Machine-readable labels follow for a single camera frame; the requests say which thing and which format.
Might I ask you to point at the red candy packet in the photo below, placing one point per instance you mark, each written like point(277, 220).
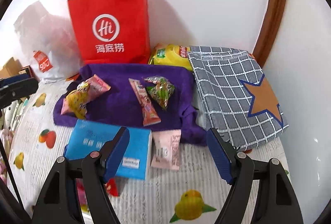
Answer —
point(111, 188)

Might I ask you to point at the red paper shopping bag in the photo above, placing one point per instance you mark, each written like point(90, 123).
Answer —
point(111, 31)

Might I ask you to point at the blue tissue pack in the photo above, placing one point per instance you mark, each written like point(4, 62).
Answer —
point(131, 161)

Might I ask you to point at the yellow chips bag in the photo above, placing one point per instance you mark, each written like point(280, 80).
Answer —
point(171, 55)

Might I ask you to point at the white spotted plush toy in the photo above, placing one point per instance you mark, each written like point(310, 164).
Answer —
point(10, 113)

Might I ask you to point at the white Miniso plastic bag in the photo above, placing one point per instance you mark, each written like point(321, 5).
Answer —
point(48, 44)

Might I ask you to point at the grey plaid folded cloth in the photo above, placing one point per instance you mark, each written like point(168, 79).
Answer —
point(237, 99)

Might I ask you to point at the patterned brown book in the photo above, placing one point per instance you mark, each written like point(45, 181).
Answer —
point(26, 71)

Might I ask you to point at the yellow triangular snack packet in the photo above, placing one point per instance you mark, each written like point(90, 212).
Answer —
point(75, 102)

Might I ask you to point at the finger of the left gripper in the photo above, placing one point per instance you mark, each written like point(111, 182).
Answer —
point(10, 80)
point(17, 90)

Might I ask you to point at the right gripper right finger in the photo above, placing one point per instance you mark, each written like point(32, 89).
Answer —
point(276, 201)

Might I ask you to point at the green triangular snack packet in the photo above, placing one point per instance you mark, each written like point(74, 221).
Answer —
point(162, 90)

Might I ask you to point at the purple towel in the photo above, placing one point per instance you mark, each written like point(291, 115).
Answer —
point(119, 105)

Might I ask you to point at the pink lollipop candy packet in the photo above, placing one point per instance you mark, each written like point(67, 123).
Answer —
point(150, 116)

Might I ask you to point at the small pink snack packet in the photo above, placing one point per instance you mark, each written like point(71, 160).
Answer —
point(166, 154)

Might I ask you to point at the brown wooden door frame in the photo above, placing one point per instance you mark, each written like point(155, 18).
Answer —
point(269, 29)

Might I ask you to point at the panda print snack packet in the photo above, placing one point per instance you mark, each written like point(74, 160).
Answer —
point(97, 87)

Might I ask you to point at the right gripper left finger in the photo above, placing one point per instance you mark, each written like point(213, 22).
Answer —
point(58, 200)

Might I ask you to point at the pink yellow snack bag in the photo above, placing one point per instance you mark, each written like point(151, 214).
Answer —
point(82, 196)

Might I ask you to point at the wooden headboard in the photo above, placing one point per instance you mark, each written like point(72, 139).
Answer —
point(10, 68)

